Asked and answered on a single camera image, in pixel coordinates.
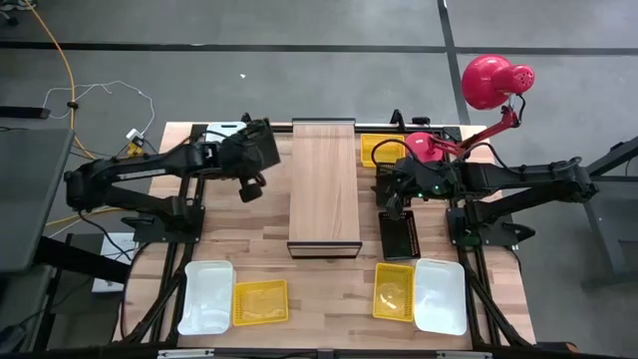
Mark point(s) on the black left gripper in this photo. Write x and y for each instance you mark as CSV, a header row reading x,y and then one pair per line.
x,y
214,159

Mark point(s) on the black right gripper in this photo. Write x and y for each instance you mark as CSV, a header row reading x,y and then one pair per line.
x,y
423,182

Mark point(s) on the white plastic basket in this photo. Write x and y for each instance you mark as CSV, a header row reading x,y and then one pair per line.
x,y
219,130
441,299
207,299

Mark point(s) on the yellow plastic basket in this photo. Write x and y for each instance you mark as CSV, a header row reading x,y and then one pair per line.
x,y
394,294
369,144
259,304

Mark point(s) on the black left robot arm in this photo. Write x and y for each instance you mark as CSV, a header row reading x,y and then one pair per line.
x,y
149,164

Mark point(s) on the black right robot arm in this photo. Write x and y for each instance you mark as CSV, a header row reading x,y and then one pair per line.
x,y
523,177

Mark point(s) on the black table clamp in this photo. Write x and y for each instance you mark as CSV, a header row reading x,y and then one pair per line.
x,y
245,118
521,232
397,118
137,221

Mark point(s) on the white power adapter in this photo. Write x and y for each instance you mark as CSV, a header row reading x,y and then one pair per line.
x,y
134,134

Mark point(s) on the red desk lamp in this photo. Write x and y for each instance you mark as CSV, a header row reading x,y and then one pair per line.
x,y
488,82

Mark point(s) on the white paper box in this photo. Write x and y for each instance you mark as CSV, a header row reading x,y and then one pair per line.
x,y
107,286

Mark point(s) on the grey desk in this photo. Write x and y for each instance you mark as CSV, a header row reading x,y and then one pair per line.
x,y
30,199

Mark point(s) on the grey metal stand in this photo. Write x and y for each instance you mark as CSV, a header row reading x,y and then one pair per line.
x,y
613,219

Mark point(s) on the black flat floor bar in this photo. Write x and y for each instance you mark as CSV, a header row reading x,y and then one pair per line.
x,y
25,112

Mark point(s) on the black metal rig frame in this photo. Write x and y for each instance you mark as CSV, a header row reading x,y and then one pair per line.
x,y
200,194

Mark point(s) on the wooden shelf with black frame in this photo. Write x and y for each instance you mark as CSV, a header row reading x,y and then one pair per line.
x,y
324,189

